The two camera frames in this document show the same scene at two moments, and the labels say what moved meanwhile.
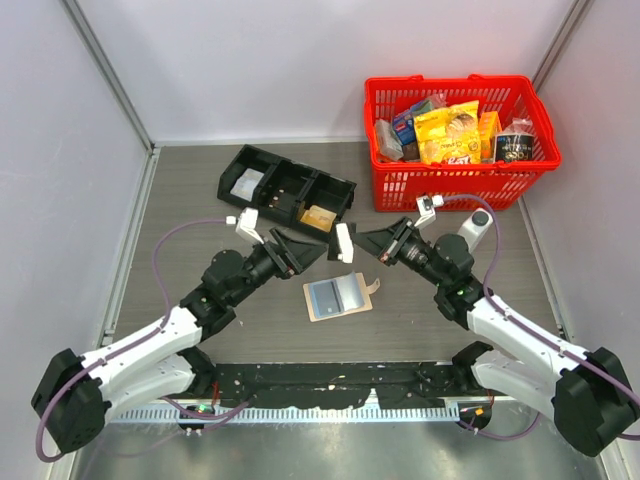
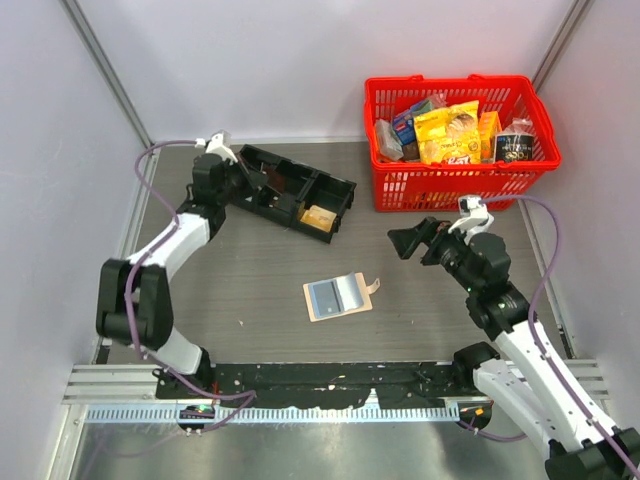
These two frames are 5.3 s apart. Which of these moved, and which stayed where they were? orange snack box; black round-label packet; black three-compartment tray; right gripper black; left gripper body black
Moved: right gripper black; left gripper body black
Stayed: black three-compartment tray; black round-label packet; orange snack box
